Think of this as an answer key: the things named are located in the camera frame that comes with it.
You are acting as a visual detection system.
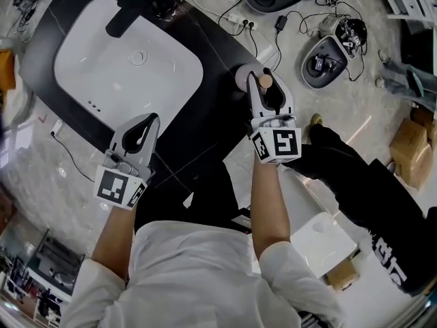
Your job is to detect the large cardboard box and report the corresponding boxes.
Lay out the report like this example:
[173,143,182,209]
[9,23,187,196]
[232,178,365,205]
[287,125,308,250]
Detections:
[389,107,437,191]

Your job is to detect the black power strip cable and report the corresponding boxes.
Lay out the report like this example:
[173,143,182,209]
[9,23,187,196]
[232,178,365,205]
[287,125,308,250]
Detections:
[53,135,96,183]

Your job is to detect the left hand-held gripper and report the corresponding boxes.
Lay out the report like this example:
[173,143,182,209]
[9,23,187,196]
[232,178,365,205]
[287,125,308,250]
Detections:
[92,112,161,213]

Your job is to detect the person's black trousers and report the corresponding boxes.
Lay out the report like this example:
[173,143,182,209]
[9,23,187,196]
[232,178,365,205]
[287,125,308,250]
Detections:
[134,158,253,236]

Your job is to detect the white inset sink basin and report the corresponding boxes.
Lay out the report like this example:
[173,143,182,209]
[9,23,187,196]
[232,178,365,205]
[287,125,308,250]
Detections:
[53,0,205,140]

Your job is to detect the white freestanding washbasin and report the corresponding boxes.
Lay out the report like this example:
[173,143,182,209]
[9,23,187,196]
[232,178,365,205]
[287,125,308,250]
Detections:
[289,211,360,280]

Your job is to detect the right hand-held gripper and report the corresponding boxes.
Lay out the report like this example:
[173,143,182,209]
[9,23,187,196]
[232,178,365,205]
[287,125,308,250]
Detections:
[245,67,302,165]

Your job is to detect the person's right forearm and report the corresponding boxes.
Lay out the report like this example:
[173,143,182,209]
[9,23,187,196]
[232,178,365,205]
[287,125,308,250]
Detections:
[251,155,292,263]

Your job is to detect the person's white shirt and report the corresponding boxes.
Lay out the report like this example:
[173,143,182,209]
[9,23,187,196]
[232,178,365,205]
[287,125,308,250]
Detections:
[61,219,343,328]

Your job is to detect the white socket strip with plugs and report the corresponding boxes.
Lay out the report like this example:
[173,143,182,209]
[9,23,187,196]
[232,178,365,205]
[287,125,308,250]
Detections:
[226,12,256,31]

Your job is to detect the small cardboard box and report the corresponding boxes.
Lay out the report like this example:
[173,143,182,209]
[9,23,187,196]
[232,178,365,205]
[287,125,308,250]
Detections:
[325,258,361,292]

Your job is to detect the person's left forearm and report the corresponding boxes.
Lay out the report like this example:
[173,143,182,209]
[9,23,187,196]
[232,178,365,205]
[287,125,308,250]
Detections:
[91,202,138,282]

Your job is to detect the black sink countertop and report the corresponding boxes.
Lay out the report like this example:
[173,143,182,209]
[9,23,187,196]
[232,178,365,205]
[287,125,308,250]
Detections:
[18,0,262,189]

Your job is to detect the black waist display device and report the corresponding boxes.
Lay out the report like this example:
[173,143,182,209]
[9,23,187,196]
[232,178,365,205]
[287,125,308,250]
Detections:
[231,207,255,236]

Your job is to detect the open grey case with devices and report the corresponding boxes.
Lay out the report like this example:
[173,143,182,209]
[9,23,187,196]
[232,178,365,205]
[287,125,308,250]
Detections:
[300,16,369,90]

